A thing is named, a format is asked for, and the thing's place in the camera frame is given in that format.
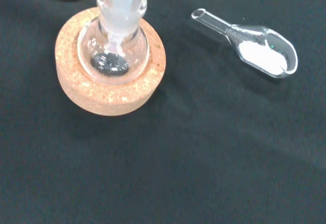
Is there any black cloth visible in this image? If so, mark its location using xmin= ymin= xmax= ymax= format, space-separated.
xmin=0 ymin=0 xmax=326 ymax=224

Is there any glass weighing funnel with powder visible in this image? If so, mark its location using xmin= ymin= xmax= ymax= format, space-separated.
xmin=191 ymin=8 xmax=298 ymax=79

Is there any glass round-bottom flask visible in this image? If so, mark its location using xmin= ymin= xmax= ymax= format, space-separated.
xmin=77 ymin=0 xmax=150 ymax=85

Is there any cork ring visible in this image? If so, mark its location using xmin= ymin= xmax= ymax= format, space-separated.
xmin=55 ymin=7 xmax=167 ymax=117

